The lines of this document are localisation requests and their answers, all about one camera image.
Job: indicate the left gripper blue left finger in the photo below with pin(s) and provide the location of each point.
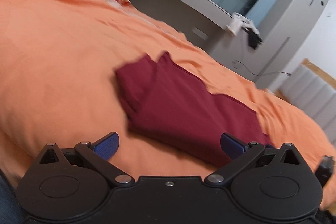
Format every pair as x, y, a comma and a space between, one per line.
95, 155

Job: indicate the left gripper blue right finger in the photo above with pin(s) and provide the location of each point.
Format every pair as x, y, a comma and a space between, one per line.
242, 156

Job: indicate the dark red long-sleeve sweater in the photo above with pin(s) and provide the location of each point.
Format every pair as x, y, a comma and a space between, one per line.
165, 102

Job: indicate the grey padded headboard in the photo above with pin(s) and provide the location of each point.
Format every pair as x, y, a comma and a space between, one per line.
312, 90

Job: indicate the grey built-in wardrobe unit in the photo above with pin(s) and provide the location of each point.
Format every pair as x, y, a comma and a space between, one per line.
236, 16

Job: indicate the black garment on sill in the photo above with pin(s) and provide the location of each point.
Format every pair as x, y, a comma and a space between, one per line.
254, 39

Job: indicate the orange duvet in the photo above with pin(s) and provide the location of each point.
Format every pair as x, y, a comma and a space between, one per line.
57, 85

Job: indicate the white garment on sill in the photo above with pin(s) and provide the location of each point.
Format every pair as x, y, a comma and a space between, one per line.
237, 23

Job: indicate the white wall socket plate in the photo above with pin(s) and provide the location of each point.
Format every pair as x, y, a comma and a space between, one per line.
199, 33

